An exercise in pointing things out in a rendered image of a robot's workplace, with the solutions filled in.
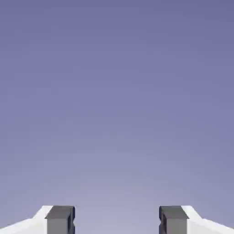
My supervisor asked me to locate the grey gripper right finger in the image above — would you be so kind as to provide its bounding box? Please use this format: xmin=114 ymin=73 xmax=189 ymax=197
xmin=158 ymin=205 xmax=234 ymax=234

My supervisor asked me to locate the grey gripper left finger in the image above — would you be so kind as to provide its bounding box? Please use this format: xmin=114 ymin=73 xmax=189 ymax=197
xmin=0 ymin=205 xmax=76 ymax=234

